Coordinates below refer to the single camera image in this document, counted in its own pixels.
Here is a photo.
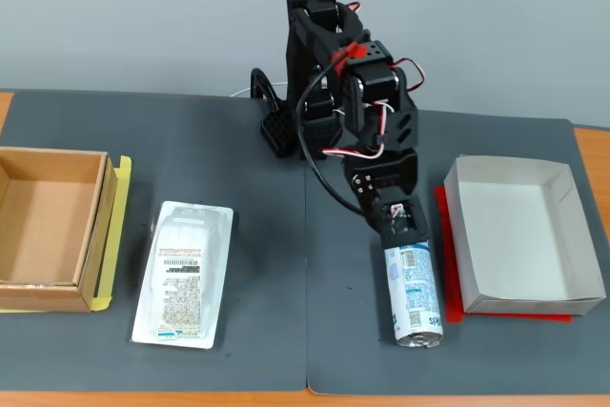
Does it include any white blue drink can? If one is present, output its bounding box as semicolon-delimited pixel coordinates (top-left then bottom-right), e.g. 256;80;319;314
383;240;445;349

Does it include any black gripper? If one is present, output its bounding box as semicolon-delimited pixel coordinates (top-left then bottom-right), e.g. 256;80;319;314
350;149;420;218

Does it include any black cable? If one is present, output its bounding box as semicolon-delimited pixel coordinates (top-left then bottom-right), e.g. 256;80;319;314
294;56;377;220

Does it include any yellow paper sheet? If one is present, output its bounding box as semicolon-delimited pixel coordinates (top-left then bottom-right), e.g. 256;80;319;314
0;154;133;315

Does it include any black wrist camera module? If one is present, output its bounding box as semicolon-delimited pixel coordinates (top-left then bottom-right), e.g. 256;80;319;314
378;194;430;250

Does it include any dark grey table mat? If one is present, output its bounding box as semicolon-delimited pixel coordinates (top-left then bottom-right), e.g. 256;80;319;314
0;90;309;394
302;106;610;397

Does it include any red paper sheet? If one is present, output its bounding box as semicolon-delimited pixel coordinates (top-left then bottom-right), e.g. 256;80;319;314
433;186;573;325

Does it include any red white servo wire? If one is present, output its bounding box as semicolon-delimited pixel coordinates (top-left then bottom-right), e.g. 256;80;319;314
321;100;397;161
389;57;428;93

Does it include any black table clamp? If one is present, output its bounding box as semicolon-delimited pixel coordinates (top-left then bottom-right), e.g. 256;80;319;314
251;67;293;160

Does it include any white plastic blister pack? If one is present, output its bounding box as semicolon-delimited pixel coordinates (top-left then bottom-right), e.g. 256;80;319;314
131;200;234;350

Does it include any white cable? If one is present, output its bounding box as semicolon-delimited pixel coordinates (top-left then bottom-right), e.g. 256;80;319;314
230;84;288;98

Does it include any white paper box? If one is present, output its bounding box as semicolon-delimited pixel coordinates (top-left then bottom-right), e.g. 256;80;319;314
442;154;607;316

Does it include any brown cardboard box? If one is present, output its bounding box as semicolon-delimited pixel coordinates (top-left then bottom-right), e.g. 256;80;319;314
0;147;118;314

